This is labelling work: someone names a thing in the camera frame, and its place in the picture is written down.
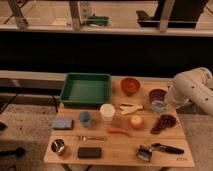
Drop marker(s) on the blue cup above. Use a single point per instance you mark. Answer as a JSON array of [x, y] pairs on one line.
[[85, 118]]

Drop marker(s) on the metal fork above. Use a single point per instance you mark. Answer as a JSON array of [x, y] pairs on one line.
[[85, 138]]

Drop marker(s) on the green plastic tray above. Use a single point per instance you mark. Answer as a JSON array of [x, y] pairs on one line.
[[86, 90]]

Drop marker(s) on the yellow apple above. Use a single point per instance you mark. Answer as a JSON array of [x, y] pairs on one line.
[[136, 122]]

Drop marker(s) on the blue sponge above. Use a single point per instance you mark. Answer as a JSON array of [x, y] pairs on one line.
[[62, 124]]

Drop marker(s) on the white cup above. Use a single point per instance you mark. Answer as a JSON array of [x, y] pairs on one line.
[[107, 112]]

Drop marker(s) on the purple bowl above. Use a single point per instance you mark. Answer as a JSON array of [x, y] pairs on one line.
[[157, 95]]

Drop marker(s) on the black handled peeler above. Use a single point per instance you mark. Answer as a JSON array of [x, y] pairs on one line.
[[145, 152]]

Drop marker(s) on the black eraser block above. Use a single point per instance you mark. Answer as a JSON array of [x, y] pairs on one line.
[[89, 152]]

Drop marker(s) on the orange carrot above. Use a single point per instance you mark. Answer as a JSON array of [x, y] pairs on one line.
[[118, 130]]

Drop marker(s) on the banana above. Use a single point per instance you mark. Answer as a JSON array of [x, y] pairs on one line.
[[129, 108]]

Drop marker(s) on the red bowl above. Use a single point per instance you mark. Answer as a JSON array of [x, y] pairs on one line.
[[130, 86]]

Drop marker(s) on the blue towel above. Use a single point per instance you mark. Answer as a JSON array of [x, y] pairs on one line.
[[158, 106]]

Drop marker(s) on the metal cup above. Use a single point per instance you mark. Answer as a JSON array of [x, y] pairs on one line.
[[58, 146]]

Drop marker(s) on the black object on shelf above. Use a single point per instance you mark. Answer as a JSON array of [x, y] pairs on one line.
[[185, 14]]

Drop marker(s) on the green box on shelf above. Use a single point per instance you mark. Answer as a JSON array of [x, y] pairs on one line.
[[97, 20]]

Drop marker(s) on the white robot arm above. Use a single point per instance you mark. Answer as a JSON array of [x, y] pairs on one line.
[[192, 85]]

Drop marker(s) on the purple grapes bunch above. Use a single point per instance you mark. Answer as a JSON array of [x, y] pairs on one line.
[[164, 121]]

